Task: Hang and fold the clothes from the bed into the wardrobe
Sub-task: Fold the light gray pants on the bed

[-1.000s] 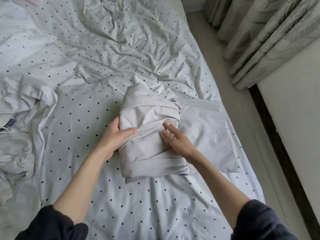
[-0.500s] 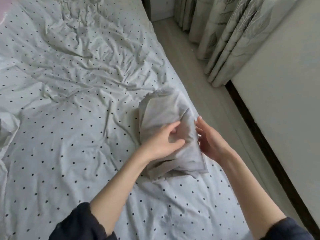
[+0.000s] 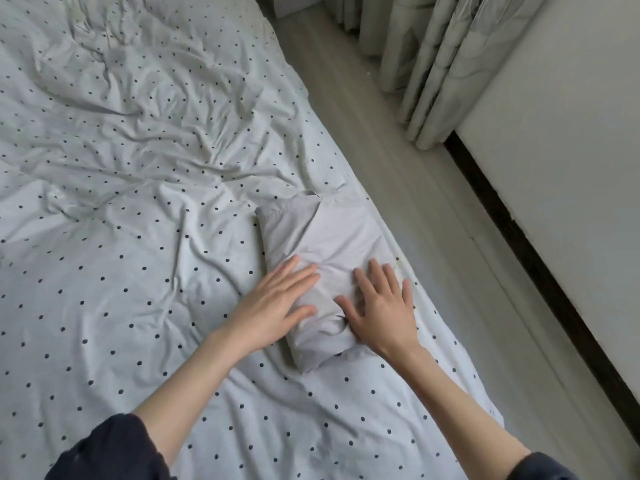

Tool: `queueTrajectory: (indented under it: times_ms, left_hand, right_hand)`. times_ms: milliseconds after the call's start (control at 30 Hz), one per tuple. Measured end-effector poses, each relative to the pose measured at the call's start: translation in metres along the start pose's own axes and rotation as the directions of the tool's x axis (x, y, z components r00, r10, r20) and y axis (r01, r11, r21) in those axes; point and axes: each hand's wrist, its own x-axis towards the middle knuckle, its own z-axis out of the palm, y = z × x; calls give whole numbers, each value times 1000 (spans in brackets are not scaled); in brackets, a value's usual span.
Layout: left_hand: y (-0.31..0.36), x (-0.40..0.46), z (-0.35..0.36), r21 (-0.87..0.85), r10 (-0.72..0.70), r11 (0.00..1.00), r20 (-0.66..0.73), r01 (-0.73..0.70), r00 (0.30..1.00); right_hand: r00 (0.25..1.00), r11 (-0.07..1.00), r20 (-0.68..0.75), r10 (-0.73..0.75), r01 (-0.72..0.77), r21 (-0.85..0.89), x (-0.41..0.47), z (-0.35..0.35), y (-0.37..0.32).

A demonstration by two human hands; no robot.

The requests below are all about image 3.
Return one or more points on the person's right forearm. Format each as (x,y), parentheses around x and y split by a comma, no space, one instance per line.
(460,415)

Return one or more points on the white dotted bed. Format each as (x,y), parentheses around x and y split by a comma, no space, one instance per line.
(130,195)

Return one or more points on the person's left forearm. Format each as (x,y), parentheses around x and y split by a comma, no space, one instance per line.
(190,395)

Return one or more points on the white bedside cabinet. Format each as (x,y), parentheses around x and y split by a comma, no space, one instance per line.
(295,5)

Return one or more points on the person's right hand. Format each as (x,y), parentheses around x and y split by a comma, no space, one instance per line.
(385,315)

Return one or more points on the person's left hand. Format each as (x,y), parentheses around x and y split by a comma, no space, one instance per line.
(270,310)

